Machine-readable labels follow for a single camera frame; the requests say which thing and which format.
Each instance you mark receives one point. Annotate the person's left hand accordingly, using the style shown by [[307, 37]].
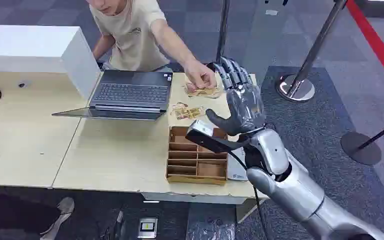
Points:
[[200, 75]]

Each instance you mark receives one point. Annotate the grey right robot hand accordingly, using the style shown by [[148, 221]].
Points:
[[245, 106]]

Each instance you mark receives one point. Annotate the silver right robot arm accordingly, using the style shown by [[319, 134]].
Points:
[[298, 192]]

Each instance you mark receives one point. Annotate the dark stanchion pole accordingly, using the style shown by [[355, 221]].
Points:
[[223, 30]]

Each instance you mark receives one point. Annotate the white flat device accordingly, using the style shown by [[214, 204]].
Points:
[[236, 167]]

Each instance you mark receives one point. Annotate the dark grey laptop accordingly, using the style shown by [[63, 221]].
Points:
[[129, 94]]

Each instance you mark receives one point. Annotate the wooden compartment box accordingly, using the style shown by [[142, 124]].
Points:
[[195, 162]]

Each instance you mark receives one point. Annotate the person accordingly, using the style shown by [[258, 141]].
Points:
[[135, 36]]

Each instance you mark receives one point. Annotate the dark carpet mat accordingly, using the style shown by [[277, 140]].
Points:
[[328, 145]]

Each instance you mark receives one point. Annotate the white desk leg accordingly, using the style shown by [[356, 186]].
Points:
[[246, 209]]

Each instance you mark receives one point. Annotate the black stanchion with round base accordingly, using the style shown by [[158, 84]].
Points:
[[361, 147]]

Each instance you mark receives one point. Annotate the clear plastic sheet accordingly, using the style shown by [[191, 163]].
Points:
[[210, 228]]

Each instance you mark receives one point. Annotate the red barrier belt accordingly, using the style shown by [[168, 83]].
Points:
[[376, 41]]

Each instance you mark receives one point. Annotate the metal floor socket box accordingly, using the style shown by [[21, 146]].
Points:
[[147, 228]]

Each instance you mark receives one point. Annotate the white box partition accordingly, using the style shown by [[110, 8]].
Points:
[[36, 49]]

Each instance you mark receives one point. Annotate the grey shoe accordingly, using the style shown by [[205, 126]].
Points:
[[61, 217]]

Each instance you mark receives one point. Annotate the black leg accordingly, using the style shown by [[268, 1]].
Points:
[[16, 215]]

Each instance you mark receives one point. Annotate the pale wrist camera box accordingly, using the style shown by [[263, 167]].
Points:
[[202, 130]]

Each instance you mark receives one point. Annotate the chrome stanchion post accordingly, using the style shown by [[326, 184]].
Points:
[[306, 59]]

